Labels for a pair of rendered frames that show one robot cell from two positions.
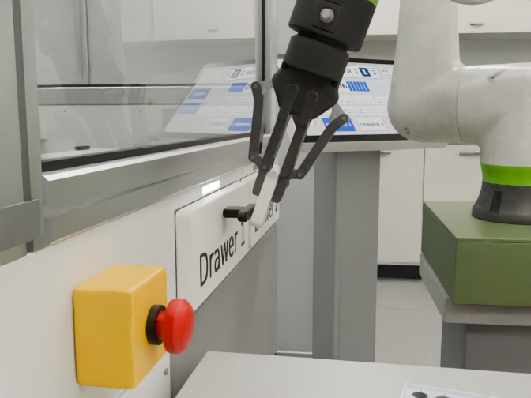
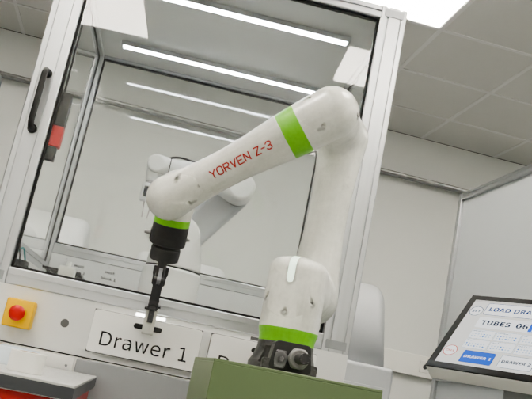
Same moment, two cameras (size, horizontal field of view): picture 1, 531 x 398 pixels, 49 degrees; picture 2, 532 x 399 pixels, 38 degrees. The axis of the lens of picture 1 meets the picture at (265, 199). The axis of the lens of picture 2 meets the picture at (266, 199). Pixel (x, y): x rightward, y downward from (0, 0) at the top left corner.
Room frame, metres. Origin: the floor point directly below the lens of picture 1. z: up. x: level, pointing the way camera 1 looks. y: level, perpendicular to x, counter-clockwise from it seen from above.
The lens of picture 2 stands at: (0.40, -2.01, 0.85)
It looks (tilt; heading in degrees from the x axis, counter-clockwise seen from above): 13 degrees up; 74
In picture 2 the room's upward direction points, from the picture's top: 12 degrees clockwise
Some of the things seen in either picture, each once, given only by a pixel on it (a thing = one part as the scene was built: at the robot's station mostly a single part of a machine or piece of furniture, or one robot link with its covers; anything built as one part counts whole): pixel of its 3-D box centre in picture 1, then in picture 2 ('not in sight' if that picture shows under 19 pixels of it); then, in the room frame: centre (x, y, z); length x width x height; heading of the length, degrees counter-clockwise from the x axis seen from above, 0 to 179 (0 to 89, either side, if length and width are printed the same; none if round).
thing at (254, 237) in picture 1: (262, 201); (260, 364); (1.06, 0.01, 0.87); 0.29 x 0.02 x 0.11; 170
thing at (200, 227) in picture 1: (218, 235); (145, 340); (0.75, 0.06, 0.87); 0.29 x 0.02 x 0.11; 170
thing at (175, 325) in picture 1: (170, 325); (17, 313); (0.41, 0.07, 0.88); 0.04 x 0.03 x 0.04; 170
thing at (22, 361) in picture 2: not in sight; (26, 362); (0.45, -0.38, 0.78); 0.07 x 0.07 x 0.04
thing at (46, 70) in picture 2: not in sight; (39, 97); (0.32, 0.12, 1.45); 0.05 x 0.03 x 0.19; 80
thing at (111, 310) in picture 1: (128, 322); (19, 313); (0.42, 0.10, 0.88); 0.07 x 0.05 x 0.07; 170
